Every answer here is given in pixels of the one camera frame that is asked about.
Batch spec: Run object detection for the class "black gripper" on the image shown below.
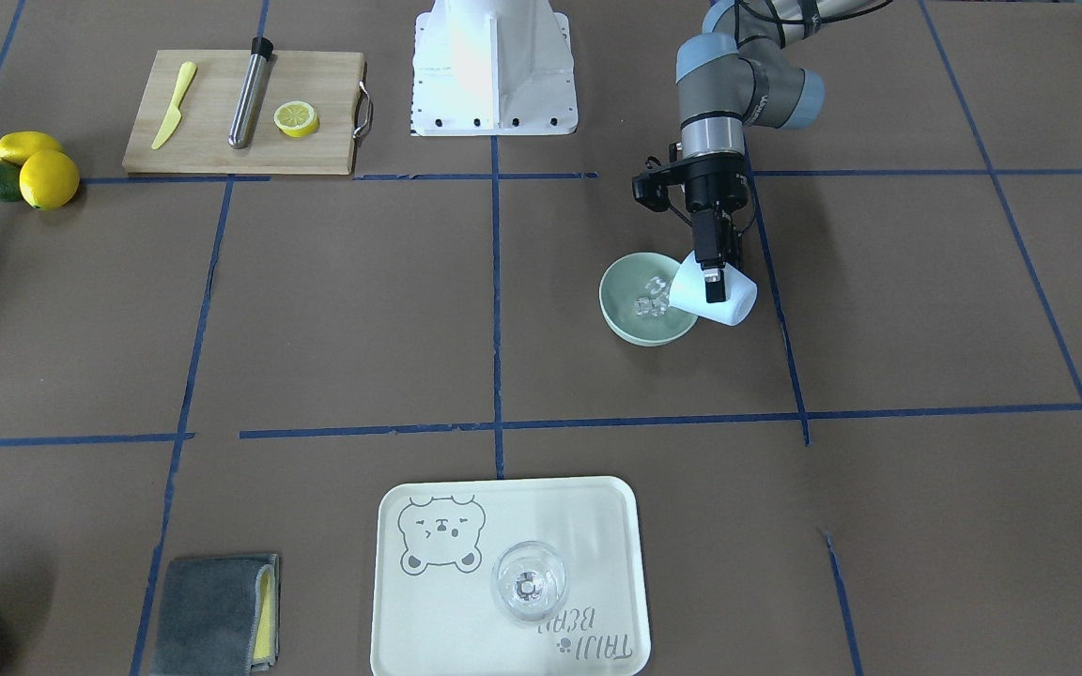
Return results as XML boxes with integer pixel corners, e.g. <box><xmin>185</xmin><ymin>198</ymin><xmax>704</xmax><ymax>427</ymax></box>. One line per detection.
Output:
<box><xmin>634</xmin><ymin>151</ymin><xmax>750</xmax><ymax>304</ymax></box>

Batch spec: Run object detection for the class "light blue plastic cup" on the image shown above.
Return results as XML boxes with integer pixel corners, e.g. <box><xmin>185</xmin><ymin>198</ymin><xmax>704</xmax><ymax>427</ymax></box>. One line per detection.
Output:
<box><xmin>669</xmin><ymin>253</ymin><xmax>758</xmax><ymax>326</ymax></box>

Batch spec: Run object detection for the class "green ceramic bowl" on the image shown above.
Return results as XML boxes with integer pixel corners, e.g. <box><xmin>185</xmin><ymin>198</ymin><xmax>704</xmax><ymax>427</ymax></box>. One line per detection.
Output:
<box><xmin>597</xmin><ymin>252</ymin><xmax>697</xmax><ymax>347</ymax></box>

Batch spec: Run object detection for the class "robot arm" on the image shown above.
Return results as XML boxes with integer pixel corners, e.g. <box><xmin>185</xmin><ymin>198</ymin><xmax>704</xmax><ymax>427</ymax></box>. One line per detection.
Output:
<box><xmin>632</xmin><ymin>1</ymin><xmax>883</xmax><ymax>308</ymax></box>

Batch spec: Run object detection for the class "clear wine glass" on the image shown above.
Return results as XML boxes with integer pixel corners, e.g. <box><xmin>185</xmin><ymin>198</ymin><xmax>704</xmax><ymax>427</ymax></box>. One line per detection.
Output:
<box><xmin>492</xmin><ymin>540</ymin><xmax>568</xmax><ymax>623</ymax></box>

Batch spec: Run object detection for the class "wooden cutting board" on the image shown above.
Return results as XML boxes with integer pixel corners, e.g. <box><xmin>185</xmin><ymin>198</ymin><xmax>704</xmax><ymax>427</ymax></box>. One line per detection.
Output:
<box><xmin>123</xmin><ymin>50</ymin><xmax>368</xmax><ymax>176</ymax></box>

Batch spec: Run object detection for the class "cream bear serving tray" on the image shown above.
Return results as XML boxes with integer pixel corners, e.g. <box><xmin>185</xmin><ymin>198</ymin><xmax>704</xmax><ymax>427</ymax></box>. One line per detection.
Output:
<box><xmin>370</xmin><ymin>476</ymin><xmax>652</xmax><ymax>675</ymax></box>

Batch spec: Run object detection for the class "halved lemon slice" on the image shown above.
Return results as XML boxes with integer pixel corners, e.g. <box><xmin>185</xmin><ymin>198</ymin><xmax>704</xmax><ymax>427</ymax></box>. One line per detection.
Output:
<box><xmin>273</xmin><ymin>101</ymin><xmax>319</xmax><ymax>138</ymax></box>

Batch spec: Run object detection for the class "steel cylinder tool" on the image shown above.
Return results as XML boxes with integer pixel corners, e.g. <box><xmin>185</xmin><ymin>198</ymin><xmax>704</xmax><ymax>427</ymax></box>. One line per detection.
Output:
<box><xmin>227</xmin><ymin>36</ymin><xmax>274</xmax><ymax>149</ymax></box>

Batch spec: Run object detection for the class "yellow plastic knife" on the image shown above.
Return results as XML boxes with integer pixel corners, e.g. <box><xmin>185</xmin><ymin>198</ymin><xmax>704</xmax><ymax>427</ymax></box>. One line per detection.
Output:
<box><xmin>150</xmin><ymin>61</ymin><xmax>197</xmax><ymax>150</ymax></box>

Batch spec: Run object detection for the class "folded grey cloth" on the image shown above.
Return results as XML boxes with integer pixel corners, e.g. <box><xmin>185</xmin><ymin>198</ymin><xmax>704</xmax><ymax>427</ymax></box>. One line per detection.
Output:
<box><xmin>149</xmin><ymin>552</ymin><xmax>282</xmax><ymax>675</ymax></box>

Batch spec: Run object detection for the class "large yellow lemon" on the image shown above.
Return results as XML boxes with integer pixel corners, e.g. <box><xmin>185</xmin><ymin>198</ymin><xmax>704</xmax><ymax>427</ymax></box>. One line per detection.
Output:
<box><xmin>19</xmin><ymin>149</ymin><xmax>81</xmax><ymax>210</ymax></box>

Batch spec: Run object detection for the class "small yellow lemon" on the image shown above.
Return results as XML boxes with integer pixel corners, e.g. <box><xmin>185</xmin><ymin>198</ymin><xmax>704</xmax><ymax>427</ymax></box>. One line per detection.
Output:
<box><xmin>0</xmin><ymin>130</ymin><xmax>64</xmax><ymax>167</ymax></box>

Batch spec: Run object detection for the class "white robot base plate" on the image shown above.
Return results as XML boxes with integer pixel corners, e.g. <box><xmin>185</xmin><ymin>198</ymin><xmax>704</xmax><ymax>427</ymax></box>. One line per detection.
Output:
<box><xmin>410</xmin><ymin>1</ymin><xmax>580</xmax><ymax>137</ymax></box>

